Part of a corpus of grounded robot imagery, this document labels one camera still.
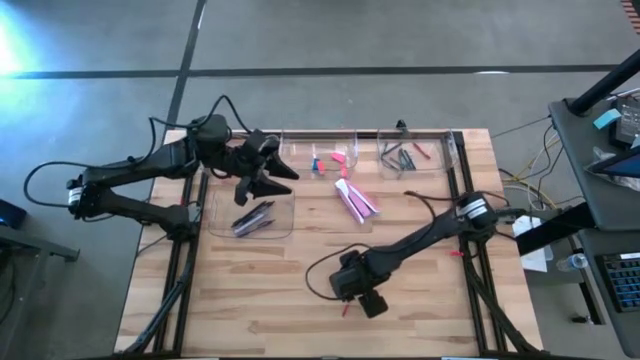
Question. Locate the green crayon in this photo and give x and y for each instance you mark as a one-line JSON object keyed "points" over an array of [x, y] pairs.
{"points": [[392, 148], [390, 162]]}

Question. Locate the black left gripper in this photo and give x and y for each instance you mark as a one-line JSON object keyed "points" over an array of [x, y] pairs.
{"points": [[252, 152]]}

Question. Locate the clear water bottle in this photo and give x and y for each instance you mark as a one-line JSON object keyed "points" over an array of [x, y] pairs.
{"points": [[572, 262]]}

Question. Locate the grey crayon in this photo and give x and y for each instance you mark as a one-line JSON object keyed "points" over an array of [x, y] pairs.
{"points": [[402, 160]]}

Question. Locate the teal sticky pad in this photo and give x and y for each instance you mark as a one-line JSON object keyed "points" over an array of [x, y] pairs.
{"points": [[607, 118]]}

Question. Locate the dark laptop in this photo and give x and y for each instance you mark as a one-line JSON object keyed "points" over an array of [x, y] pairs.
{"points": [[620, 165]]}

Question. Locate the black pole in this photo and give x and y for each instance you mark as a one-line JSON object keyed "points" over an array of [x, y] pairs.
{"points": [[600, 85]]}

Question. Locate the orange red eraser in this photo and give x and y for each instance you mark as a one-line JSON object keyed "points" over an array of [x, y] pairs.
{"points": [[322, 167]]}

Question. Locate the black clamp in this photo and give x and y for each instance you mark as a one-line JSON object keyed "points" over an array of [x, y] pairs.
{"points": [[401, 125]]}

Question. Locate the pink eraser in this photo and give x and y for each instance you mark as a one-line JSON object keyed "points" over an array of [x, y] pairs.
{"points": [[338, 157], [344, 171]]}

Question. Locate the black support bar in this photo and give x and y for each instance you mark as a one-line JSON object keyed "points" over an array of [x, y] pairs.
{"points": [[555, 230]]}

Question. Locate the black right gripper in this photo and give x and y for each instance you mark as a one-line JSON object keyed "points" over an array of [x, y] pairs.
{"points": [[350, 281]]}

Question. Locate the red crayon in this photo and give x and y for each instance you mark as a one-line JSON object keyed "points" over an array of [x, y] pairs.
{"points": [[421, 150], [345, 310]]}

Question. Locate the grey desk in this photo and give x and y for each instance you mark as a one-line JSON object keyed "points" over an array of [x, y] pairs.
{"points": [[615, 335]]}

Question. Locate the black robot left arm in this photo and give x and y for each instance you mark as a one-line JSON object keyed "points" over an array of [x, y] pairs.
{"points": [[140, 165]]}

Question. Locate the black keyboard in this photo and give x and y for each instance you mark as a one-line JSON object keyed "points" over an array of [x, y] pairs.
{"points": [[625, 282]]}

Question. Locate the blue eraser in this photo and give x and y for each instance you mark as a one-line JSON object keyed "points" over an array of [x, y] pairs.
{"points": [[316, 166]]}

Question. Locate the purple grey pen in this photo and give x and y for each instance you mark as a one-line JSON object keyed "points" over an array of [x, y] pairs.
{"points": [[255, 223]]}

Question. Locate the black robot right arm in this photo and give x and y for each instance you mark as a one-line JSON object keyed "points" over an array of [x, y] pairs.
{"points": [[425, 235]]}

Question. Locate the red clip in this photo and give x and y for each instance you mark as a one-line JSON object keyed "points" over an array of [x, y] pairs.
{"points": [[456, 253]]}

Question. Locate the red striped mat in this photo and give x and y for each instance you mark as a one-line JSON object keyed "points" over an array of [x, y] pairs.
{"points": [[632, 12]]}

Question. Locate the grey side table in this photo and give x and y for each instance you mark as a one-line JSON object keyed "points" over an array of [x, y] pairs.
{"points": [[575, 150]]}

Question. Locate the black silver pen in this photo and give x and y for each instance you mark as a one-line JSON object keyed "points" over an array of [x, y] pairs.
{"points": [[254, 217]]}

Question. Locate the white paper sheet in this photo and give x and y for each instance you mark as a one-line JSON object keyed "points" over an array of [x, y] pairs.
{"points": [[535, 260]]}

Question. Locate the black device box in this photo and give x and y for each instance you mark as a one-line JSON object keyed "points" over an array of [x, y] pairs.
{"points": [[629, 122]]}

